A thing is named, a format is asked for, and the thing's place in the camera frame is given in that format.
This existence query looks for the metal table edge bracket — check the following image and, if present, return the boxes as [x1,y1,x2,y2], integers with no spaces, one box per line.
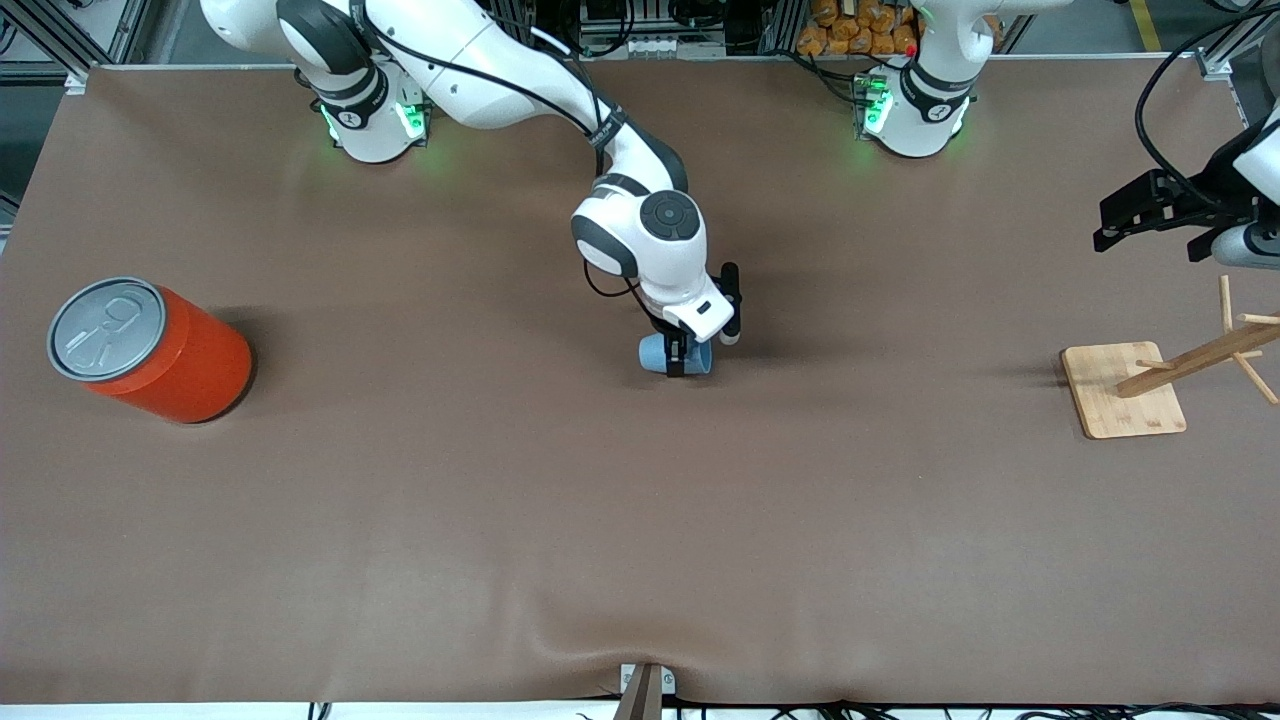
[618,662,677,720]

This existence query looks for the large orange can container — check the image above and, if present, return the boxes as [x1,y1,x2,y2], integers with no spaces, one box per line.
[47,277,254,425]

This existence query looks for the brown table cover mat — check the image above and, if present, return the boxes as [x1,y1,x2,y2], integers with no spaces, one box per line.
[0,60,1280,706]

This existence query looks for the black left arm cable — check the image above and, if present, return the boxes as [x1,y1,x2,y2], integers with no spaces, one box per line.
[1135,8,1280,206]

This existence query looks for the wooden mug tree stand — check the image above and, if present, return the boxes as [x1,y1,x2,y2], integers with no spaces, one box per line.
[1060,275,1280,440]

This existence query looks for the pile of orange plush toys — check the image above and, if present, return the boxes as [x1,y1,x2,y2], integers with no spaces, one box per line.
[797,0,919,58]

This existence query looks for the aluminium frame profile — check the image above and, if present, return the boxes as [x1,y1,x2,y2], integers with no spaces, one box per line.
[1195,0,1280,83]
[0,0,151,93]

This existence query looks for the light blue plastic cup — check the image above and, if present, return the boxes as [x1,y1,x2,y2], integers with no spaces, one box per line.
[638,333,718,379]

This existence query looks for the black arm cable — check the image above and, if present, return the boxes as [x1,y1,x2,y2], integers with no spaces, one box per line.
[350,0,626,151]
[1135,8,1280,206]

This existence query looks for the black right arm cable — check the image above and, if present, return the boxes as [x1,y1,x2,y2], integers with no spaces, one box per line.
[350,0,626,151]

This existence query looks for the white power strip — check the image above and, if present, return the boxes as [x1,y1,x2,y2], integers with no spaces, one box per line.
[578,35,727,61]

